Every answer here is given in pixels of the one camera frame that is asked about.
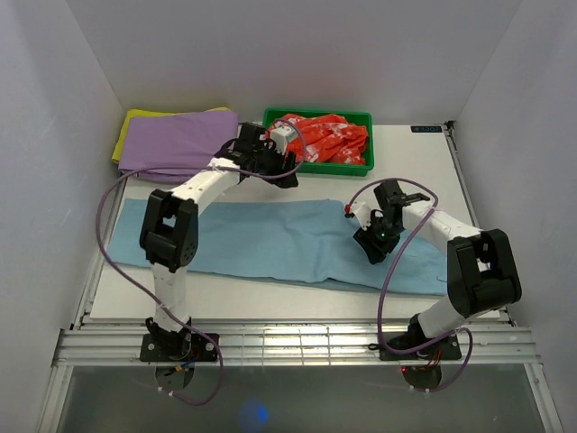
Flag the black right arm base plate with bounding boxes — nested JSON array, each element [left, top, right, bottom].
[[377, 335, 463, 363]]

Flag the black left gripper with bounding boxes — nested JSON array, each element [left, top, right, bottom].
[[253, 143, 299, 189]]

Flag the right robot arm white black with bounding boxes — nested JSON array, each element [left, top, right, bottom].
[[344, 178, 522, 358]]

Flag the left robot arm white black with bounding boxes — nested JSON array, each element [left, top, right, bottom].
[[140, 120, 306, 361]]

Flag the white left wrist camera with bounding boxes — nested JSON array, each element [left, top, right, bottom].
[[269, 124, 298, 154]]

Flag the aluminium table edge rail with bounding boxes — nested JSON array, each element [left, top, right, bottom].
[[53, 323, 540, 367]]

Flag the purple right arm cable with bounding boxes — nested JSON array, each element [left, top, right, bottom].
[[349, 177, 474, 393]]

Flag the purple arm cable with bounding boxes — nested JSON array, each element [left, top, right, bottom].
[[349, 177, 474, 393], [96, 118, 308, 406]]

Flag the folded yellow trousers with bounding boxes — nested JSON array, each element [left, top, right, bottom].
[[110, 106, 234, 164]]

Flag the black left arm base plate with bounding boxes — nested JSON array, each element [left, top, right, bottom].
[[139, 334, 217, 364]]

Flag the folded purple trousers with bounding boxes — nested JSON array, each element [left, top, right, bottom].
[[116, 110, 240, 184]]

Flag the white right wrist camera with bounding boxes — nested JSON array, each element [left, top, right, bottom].
[[344, 201, 371, 229]]

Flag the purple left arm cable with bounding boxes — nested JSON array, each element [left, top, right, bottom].
[[96, 118, 308, 406]]

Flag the green plastic bin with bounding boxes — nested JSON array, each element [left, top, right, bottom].
[[263, 107, 375, 177]]

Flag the dark label on table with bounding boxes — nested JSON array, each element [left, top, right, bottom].
[[410, 125, 443, 134]]

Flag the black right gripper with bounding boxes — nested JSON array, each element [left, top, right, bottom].
[[353, 215, 402, 265]]

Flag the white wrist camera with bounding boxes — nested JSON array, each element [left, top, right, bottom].
[[344, 201, 371, 229], [269, 124, 298, 154]]

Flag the red white patterned trousers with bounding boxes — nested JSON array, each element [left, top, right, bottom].
[[268, 114, 369, 166]]

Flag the light blue trousers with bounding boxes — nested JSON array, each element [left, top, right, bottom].
[[107, 199, 446, 296]]

